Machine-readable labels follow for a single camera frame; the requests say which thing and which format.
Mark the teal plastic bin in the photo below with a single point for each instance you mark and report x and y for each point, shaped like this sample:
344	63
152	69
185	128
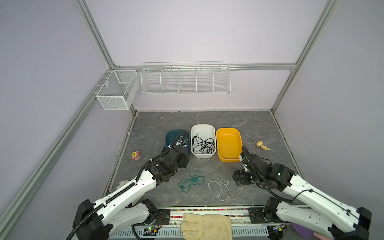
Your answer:
172	135

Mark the small white mesh basket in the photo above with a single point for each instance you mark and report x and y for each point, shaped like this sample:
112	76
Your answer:
118	91

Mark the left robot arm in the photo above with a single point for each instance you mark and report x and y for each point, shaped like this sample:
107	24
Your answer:
125	207

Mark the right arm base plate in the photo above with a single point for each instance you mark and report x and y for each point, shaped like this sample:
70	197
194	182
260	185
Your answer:
258	216

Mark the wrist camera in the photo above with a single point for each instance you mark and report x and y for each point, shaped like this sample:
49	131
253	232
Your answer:
183	142
244	162

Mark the beige leather glove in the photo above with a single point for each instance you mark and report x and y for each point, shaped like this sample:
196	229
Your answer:
206	227

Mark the white plastic bin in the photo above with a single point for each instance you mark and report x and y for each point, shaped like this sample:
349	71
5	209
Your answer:
203	141

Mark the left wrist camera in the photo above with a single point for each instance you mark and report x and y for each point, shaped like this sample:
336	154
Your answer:
183	142

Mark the pink toy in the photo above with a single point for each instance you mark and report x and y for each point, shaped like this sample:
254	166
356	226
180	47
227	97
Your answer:
135	155

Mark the white knit glove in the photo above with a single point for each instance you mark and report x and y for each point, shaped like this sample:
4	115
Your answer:
123	184

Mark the yellow plastic bin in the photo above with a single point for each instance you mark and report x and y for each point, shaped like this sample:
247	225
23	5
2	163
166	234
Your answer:
229	145

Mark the purple brush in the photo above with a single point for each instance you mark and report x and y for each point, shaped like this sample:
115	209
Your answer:
306	233

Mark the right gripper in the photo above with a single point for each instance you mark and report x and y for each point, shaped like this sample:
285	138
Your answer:
242	180

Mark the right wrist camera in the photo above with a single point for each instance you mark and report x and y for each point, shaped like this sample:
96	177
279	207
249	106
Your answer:
244	162

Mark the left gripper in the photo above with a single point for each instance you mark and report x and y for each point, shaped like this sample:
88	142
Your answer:
184	161

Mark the yellow wooden toy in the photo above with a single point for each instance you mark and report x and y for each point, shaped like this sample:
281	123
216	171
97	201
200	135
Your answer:
262	146

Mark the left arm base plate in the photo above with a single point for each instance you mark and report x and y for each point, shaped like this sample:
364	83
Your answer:
159	217

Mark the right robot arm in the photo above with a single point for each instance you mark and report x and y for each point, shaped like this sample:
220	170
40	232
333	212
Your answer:
296	201

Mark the long white wire basket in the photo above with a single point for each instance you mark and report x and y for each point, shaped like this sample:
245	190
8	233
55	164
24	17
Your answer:
186	78

